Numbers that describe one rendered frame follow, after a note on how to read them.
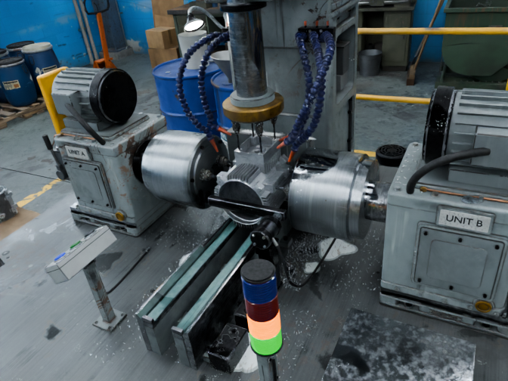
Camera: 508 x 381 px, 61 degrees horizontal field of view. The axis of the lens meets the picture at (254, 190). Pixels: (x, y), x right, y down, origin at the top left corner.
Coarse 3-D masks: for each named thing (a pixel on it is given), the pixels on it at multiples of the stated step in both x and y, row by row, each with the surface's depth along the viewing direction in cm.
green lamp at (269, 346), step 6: (252, 336) 79; (276, 336) 79; (252, 342) 80; (258, 342) 79; (264, 342) 78; (270, 342) 78; (276, 342) 80; (258, 348) 80; (264, 348) 79; (270, 348) 79; (276, 348) 80; (264, 354) 80; (270, 354) 80
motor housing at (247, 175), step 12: (240, 168) 129; (252, 168) 128; (228, 180) 127; (240, 180) 125; (252, 180) 125; (276, 180) 129; (288, 180) 136; (216, 192) 132; (228, 192) 137; (240, 192) 142; (252, 192) 145; (264, 192) 126; (276, 192) 129; (264, 204) 125; (276, 204) 130; (240, 216) 135; (252, 216) 135
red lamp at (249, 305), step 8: (248, 304) 75; (256, 304) 73; (264, 304) 73; (272, 304) 74; (248, 312) 76; (256, 312) 74; (264, 312) 74; (272, 312) 75; (256, 320) 76; (264, 320) 75
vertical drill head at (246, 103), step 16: (240, 0) 107; (240, 16) 109; (256, 16) 110; (240, 32) 111; (256, 32) 112; (240, 48) 114; (256, 48) 114; (240, 64) 116; (256, 64) 116; (240, 80) 119; (256, 80) 118; (240, 96) 121; (256, 96) 120; (272, 96) 122; (224, 112) 124; (240, 112) 118; (256, 112) 118; (272, 112) 120; (256, 128) 123
